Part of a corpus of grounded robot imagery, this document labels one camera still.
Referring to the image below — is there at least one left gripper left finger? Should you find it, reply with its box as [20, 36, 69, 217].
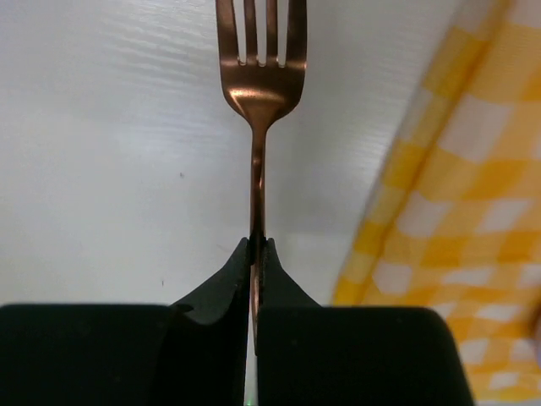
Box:
[1, 239, 249, 405]

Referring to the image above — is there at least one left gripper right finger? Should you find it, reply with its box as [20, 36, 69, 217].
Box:
[256, 239, 474, 405]

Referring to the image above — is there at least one yellow checkered cloth napkin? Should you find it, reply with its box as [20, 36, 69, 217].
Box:
[332, 1, 540, 402]

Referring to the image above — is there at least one copper fork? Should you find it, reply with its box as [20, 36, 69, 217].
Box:
[215, 0, 309, 356]

